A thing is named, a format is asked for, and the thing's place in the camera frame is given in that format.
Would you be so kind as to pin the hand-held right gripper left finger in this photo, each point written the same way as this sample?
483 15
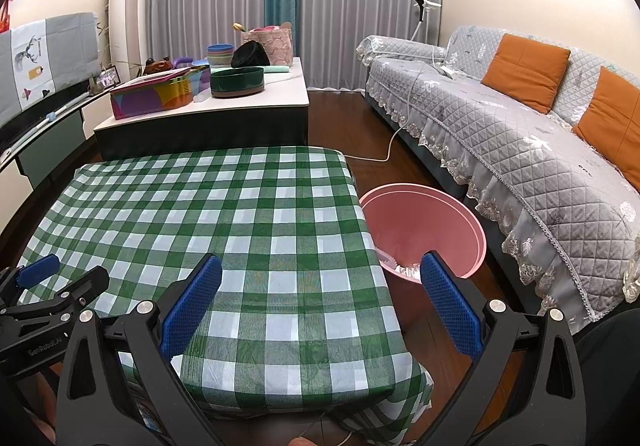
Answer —
192 306

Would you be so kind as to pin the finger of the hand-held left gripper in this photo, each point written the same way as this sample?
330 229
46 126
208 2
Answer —
37 271
85 288

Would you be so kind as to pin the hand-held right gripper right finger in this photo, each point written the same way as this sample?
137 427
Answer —
450 306

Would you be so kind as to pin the pink plastic bin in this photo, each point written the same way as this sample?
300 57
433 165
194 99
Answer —
425 216

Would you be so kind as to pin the green checked tablecloth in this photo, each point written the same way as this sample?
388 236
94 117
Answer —
225 206

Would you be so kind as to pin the television cabinet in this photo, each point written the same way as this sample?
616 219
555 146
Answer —
50 145

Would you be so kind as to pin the black television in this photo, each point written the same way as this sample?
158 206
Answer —
30 118

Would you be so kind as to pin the white rod with blue ball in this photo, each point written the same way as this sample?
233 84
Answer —
50 117

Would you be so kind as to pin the grey quilted sofa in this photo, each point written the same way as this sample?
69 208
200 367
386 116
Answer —
500 135

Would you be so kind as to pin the white top coffee table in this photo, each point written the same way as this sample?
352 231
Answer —
225 125

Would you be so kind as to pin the colourful rectangular tin box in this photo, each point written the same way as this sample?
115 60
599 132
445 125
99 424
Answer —
150 100

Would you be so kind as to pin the grey television dust cover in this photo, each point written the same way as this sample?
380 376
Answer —
65 45

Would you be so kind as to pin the dark green round container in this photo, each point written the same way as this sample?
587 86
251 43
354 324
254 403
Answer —
237 81

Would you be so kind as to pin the brown teapot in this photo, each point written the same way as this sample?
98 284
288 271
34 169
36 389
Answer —
157 65

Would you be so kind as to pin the orange cushion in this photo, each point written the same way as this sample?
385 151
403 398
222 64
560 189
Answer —
612 120
527 70

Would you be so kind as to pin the mint green tray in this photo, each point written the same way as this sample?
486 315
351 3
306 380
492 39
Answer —
277 69

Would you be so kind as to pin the stack of colourful bowls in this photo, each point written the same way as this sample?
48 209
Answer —
220 54

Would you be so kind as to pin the black hat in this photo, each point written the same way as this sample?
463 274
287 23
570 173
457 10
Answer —
250 54

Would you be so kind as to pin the pink fabric basket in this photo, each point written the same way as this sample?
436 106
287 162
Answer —
280 45

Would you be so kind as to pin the white standing air conditioner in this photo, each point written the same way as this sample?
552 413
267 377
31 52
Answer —
127 5

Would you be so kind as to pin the yellow flower ornament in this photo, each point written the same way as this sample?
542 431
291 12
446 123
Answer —
238 27

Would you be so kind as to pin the white floor lamp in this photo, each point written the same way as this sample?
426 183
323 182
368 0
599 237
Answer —
420 5

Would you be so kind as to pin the small photo frame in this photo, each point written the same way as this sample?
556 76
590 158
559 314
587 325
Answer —
109 77

